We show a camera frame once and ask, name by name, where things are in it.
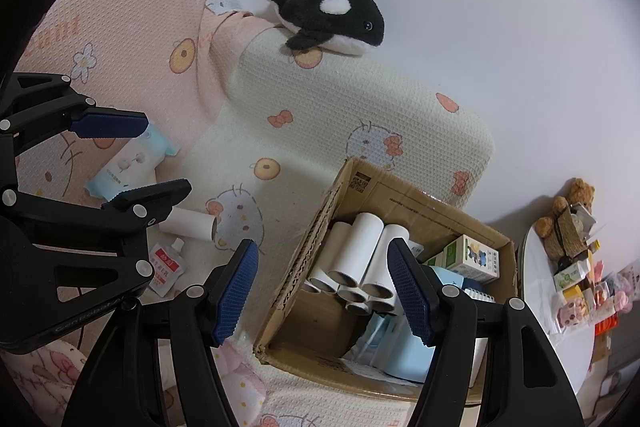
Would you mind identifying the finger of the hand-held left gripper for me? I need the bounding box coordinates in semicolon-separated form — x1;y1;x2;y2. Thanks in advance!
0;73;149;158
0;178;194;294

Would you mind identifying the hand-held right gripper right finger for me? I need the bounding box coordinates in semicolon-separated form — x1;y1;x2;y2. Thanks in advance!
386;238;586;427

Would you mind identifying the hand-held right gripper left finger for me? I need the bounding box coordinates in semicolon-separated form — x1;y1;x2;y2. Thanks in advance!
61;238;261;427

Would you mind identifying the light blue cotton-print packet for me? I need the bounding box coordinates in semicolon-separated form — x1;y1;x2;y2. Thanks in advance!
84;127;179;202

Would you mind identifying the brown cardboard box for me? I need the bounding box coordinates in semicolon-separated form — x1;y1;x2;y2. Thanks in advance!
252;158;518;408

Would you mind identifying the white paper roll tube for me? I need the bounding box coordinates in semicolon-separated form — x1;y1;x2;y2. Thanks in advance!
159;206;221;242

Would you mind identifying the blue patterned plastic packet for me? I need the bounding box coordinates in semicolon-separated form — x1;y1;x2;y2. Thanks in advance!
350;311;407;365

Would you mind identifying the bundle of white paper rolls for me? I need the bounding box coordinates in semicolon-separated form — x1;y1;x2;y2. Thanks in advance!
300;212;412;315

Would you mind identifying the light blue wrapped pack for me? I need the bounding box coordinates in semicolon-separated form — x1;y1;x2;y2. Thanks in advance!
395;266;466;383

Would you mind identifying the red white spouted sachet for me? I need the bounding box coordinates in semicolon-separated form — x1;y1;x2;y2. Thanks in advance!
146;237;187;298

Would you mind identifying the green white printed carton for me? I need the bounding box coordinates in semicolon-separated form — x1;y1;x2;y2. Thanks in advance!
442;234;501;284

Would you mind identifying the pink floral blanket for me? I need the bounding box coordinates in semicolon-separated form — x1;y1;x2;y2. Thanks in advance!
0;337;268;427

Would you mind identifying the pink patterned towel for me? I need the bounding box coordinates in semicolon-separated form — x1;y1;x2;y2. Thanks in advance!
12;0;281;208

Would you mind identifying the white spiral notebook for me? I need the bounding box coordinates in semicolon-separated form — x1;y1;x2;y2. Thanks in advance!
462;287;498;390

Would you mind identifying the round white table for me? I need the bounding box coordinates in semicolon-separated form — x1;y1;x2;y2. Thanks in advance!
517;227;596;400

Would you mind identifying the small green white box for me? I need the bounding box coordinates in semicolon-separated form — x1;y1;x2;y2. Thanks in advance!
554;263;588;292

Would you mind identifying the small pink plush toy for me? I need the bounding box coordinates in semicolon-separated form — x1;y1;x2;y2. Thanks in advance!
555;299;591;333

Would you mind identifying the brown teddy bear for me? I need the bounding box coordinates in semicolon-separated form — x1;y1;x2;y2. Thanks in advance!
536;178;597;260

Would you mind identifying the small white open box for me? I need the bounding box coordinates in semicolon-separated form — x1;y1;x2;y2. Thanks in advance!
570;202;597;233

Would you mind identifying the cream cartoon-print pillow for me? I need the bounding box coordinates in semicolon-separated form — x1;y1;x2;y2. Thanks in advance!
145;24;497;427

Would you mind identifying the black white orca plush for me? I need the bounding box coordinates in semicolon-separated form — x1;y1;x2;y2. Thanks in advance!
264;0;386;56

